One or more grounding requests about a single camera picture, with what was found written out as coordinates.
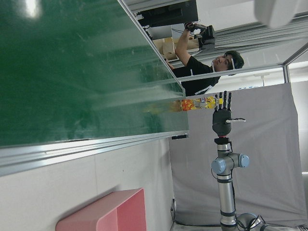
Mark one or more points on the pink basket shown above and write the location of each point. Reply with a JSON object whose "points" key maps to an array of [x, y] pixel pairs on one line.
{"points": [[125, 211]]}

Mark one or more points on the yellow orange drink bottle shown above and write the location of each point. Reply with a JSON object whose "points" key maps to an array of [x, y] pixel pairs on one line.
{"points": [[199, 103]]}

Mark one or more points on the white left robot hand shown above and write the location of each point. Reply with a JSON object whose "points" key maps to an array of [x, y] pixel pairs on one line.
{"points": [[274, 12]]}

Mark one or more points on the person in black t-shirt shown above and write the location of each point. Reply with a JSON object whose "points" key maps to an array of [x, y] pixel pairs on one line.
{"points": [[199, 72]]}

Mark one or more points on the small black bracket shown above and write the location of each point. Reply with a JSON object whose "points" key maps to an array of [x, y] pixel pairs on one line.
{"points": [[179, 137]]}

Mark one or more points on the aluminium cell frame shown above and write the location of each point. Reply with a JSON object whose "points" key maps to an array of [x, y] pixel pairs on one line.
{"points": [[252, 69]]}

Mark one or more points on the grey backdrop cloth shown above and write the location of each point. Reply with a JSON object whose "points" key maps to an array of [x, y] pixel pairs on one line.
{"points": [[264, 156]]}

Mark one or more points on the open cardboard box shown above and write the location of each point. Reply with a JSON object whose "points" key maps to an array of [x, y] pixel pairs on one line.
{"points": [[169, 51]]}

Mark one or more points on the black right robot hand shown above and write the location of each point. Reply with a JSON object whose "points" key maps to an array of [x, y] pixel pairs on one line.
{"points": [[221, 120]]}

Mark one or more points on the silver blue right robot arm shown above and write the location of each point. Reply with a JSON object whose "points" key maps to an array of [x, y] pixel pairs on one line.
{"points": [[226, 192]]}

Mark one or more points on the aluminium table edge frame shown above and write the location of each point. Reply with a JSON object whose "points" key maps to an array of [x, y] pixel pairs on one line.
{"points": [[96, 146]]}

